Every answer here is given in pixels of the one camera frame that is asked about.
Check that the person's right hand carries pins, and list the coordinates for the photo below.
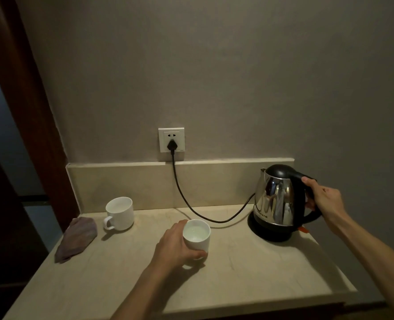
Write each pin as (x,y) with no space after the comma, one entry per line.
(327,199)

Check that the person's left hand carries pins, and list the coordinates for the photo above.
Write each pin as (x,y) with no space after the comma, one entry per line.
(171,245)

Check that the person's right thumb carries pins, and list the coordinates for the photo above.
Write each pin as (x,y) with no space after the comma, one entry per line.
(311,184)

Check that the person's left thumb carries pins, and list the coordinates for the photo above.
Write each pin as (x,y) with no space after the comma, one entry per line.
(181,226)

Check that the white cup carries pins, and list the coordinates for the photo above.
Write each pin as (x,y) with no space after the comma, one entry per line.
(197,237)
(119,213)

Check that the stainless steel electric kettle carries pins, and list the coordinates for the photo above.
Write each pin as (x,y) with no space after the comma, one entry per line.
(280,198)

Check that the person's right forearm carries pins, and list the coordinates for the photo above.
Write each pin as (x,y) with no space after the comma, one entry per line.
(372,254)

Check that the person's left forearm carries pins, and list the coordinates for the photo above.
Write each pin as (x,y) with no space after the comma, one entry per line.
(135,294)

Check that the black kettle base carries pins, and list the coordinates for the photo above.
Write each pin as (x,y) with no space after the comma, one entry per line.
(270,229)

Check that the black power plug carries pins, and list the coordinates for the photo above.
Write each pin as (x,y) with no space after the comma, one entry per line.
(172,145)

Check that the purple grey cloth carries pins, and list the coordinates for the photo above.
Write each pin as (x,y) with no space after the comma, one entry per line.
(76,239)

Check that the white wall socket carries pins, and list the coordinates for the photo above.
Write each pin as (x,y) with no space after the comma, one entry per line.
(171,140)

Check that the dark brown door frame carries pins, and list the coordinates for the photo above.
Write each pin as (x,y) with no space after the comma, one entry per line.
(33,113)

